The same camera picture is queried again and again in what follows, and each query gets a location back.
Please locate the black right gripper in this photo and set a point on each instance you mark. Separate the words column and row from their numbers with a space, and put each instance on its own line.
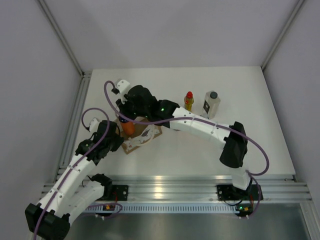
column 123, row 107

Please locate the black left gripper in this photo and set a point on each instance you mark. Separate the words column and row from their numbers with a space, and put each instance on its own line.
column 118, row 140

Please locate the orange bottle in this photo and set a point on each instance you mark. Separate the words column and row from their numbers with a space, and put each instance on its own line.
column 128, row 127

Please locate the burlap canvas bag cat print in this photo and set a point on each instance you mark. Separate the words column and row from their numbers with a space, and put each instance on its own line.
column 143, row 135

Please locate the yellow bottle red cap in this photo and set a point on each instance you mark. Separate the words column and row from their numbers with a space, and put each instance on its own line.
column 188, row 101

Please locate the clear square bottle black cap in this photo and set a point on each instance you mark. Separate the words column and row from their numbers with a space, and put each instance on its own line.
column 210, row 105

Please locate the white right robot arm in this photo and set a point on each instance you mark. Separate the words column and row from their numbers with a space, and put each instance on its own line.
column 231, row 139

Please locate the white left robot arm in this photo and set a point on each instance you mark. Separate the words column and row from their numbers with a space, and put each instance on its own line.
column 51, row 218

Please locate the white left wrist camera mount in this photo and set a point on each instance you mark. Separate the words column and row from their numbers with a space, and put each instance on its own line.
column 93, row 125

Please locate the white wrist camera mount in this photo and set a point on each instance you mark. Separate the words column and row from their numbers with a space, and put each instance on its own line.
column 93, row 125
column 121, row 88

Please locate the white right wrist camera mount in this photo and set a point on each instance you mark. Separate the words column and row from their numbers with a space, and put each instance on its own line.
column 121, row 88

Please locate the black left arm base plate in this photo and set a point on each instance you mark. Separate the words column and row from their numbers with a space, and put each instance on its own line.
column 119, row 193

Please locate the aluminium table edge rail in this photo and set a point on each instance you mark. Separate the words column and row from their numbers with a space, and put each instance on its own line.
column 203, row 189

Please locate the slotted cable duct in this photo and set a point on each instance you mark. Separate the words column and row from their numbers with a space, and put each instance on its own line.
column 164, row 208

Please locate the left aluminium frame post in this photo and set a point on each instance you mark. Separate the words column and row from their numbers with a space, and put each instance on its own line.
column 45, row 9

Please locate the aluminium frame post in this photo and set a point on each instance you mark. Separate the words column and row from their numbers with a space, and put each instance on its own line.
column 289, row 21
column 45, row 9

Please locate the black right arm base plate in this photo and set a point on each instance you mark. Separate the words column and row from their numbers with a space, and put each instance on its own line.
column 227, row 192

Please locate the right aluminium frame post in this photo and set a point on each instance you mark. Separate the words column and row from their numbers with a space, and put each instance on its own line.
column 289, row 21

